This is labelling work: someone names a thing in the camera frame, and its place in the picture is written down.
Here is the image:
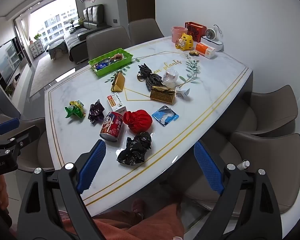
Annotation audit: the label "small gold triangular box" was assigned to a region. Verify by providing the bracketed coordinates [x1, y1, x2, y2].
[111, 71, 127, 92]

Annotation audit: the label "blue plastic packet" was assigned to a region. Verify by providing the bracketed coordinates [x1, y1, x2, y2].
[151, 105, 179, 127]

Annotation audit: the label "brown wooden door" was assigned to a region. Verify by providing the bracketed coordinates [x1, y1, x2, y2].
[125, 0, 155, 27]

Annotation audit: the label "white desk fan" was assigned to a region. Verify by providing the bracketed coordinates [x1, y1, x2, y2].
[205, 24, 224, 42]

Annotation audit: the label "person's red shorts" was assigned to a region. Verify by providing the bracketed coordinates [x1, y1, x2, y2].
[57, 197, 185, 240]

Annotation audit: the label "white paper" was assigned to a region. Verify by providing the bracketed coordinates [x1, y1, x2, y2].
[176, 86, 191, 100]

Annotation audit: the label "round covered coffee table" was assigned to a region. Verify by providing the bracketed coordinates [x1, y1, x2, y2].
[46, 40, 67, 60]

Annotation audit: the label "red gift box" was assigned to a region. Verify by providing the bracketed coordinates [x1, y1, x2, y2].
[184, 21, 207, 42]

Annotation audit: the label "red drink can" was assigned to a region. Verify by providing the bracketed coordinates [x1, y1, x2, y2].
[99, 111, 124, 143]

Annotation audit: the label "black shredded paper bundle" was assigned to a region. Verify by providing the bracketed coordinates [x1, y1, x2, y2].
[137, 64, 164, 92]

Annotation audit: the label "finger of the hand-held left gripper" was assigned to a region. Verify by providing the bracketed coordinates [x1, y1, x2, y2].
[0, 124, 41, 158]
[0, 119, 20, 140]

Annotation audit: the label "white box with blue rim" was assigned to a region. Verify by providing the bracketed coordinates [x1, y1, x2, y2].
[201, 36, 225, 52]

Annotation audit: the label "white drawer unit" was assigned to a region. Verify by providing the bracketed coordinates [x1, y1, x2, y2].
[30, 40, 44, 59]

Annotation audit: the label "gold patterned gift box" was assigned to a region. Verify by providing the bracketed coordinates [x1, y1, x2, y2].
[150, 85, 177, 105]

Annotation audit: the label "clear plastic bag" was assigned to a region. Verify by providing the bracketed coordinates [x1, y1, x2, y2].
[162, 69, 178, 87]

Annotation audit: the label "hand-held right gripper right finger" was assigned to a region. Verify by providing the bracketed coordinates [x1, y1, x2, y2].
[194, 140, 283, 240]

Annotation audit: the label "person's left hand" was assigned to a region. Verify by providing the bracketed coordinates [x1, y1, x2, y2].
[0, 174, 10, 212]

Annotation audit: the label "white tv cabinet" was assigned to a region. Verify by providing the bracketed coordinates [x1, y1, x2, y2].
[5, 64, 32, 98]

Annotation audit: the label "yellow tiger toy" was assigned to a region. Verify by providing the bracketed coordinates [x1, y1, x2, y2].
[175, 33, 193, 51]

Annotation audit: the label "beige rug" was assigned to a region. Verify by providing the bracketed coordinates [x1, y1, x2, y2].
[29, 52, 90, 98]

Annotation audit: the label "black plastic bag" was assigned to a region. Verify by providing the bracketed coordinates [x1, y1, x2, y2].
[117, 131, 152, 166]

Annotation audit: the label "dark grey sofa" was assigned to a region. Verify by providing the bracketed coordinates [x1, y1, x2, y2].
[65, 4, 112, 64]

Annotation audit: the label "green plastic tray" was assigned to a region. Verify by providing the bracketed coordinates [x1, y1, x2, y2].
[88, 47, 133, 77]

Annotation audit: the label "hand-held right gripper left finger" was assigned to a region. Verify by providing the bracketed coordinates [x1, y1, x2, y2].
[17, 139, 107, 240]

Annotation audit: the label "green wrapper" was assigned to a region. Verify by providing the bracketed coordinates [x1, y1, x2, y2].
[64, 100, 86, 119]

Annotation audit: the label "orange white carton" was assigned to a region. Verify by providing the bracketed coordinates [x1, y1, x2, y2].
[195, 42, 217, 59]

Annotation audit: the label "red drawstring pouch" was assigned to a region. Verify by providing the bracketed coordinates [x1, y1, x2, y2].
[123, 109, 153, 134]

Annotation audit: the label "dark purple wrapper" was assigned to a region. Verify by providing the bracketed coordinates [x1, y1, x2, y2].
[87, 99, 105, 125]

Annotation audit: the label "white medicine box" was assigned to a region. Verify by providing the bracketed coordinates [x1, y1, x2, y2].
[106, 92, 127, 113]

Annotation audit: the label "wall television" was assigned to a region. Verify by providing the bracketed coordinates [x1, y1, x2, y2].
[0, 37, 24, 85]

